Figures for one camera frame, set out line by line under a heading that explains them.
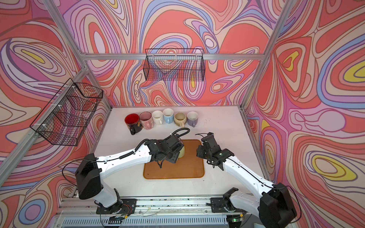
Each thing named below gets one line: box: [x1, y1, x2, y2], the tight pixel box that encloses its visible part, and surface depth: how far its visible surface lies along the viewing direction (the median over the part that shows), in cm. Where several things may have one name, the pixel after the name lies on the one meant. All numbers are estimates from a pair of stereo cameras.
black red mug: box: [124, 113, 143, 136], surface depth 101 cm
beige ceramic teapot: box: [173, 112, 187, 128], surface depth 104 cm
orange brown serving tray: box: [143, 139, 205, 180], surface depth 86 cm
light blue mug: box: [162, 107, 174, 124], surface depth 105 cm
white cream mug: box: [151, 110, 164, 126], surface depth 104 cm
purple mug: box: [186, 111, 199, 128], surface depth 107 cm
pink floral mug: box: [139, 111, 155, 130], surface depth 101 cm
